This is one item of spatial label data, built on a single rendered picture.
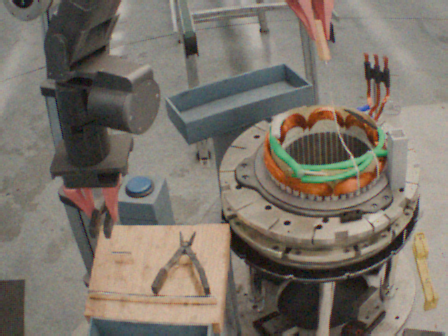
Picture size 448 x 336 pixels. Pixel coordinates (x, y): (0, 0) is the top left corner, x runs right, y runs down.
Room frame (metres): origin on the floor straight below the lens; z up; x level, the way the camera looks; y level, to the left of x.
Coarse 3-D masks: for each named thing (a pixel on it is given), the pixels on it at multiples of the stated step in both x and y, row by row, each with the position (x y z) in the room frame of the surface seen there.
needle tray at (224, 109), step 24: (264, 72) 1.18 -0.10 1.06; (288, 72) 1.18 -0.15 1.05; (168, 96) 1.12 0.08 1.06; (192, 96) 1.13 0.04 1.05; (216, 96) 1.15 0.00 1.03; (240, 96) 1.15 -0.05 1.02; (264, 96) 1.14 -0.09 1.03; (288, 96) 1.08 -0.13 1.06; (312, 96) 1.10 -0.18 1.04; (192, 120) 1.02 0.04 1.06; (216, 120) 1.03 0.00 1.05; (240, 120) 1.05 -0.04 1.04; (264, 120) 1.08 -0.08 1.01; (216, 144) 1.11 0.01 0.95; (216, 168) 1.13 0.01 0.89
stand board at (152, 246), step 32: (224, 224) 0.75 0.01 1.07; (96, 256) 0.70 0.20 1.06; (160, 256) 0.70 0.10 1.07; (224, 256) 0.68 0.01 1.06; (96, 288) 0.64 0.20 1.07; (128, 288) 0.63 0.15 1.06; (192, 288) 0.63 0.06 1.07; (224, 288) 0.63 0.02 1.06; (160, 320) 0.57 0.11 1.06; (192, 320) 0.56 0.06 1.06
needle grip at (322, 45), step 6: (318, 24) 0.81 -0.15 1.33; (318, 30) 0.80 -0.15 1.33; (318, 36) 0.80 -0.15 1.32; (324, 36) 0.80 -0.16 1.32; (318, 42) 0.80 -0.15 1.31; (324, 42) 0.80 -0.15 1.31; (318, 48) 0.79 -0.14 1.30; (324, 48) 0.79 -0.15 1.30; (318, 54) 0.79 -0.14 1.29; (324, 54) 0.79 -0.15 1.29
